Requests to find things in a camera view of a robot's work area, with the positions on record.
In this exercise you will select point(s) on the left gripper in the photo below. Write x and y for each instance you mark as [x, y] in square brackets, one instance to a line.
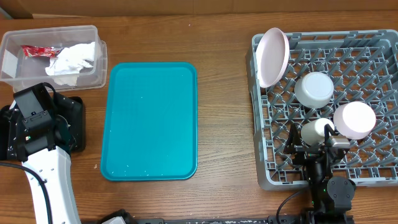
[68, 123]

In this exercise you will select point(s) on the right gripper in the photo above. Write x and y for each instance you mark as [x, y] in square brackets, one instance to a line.
[305, 152]

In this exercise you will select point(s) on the small white cup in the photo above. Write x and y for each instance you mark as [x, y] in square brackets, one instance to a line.
[314, 131]

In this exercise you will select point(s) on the pink saucer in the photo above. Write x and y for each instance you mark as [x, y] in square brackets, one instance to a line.
[354, 120]

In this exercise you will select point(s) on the grey small bowl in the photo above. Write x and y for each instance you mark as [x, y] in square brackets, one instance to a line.
[314, 90]

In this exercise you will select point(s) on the white napkin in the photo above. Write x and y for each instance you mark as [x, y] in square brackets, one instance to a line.
[79, 55]
[63, 66]

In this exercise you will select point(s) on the large pink plate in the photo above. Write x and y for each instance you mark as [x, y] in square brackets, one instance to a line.
[272, 56]

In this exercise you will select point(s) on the red snack wrapper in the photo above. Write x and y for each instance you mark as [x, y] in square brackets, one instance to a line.
[34, 51]

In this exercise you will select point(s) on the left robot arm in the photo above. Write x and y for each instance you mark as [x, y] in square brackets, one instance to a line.
[50, 182]

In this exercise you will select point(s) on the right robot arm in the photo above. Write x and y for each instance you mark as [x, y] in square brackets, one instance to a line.
[331, 195]

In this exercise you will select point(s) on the grey dishwasher rack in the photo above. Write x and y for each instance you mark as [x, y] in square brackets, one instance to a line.
[362, 65]

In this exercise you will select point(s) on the black rectangular tray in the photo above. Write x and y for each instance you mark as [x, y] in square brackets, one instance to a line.
[18, 144]

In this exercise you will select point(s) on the clear plastic bin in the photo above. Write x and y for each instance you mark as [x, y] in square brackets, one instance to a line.
[21, 71]

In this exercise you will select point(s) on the teal serving tray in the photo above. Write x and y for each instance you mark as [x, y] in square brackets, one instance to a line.
[151, 122]

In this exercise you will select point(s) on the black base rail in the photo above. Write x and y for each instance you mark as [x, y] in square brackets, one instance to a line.
[122, 216]

